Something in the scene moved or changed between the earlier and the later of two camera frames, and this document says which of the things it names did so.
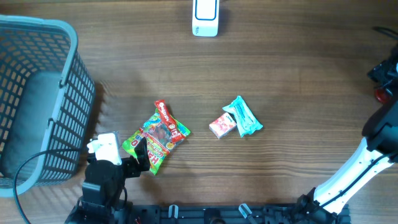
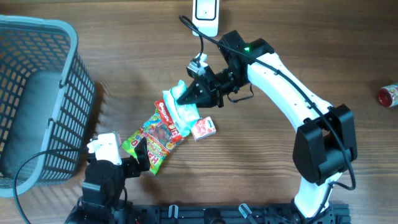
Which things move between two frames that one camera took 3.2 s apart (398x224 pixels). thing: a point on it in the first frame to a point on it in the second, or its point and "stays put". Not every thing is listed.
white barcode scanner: x=205 y=18 stays put
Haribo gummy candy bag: x=159 y=144 stays put
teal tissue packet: x=247 y=123 to x=184 y=115
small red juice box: x=222 y=125 to x=203 y=128
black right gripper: x=380 y=70 to x=206 y=99
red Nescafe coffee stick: x=176 y=133 stays put
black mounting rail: x=236 y=214 stays put
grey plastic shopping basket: x=47 y=99 stays put
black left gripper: x=134 y=170 stays put
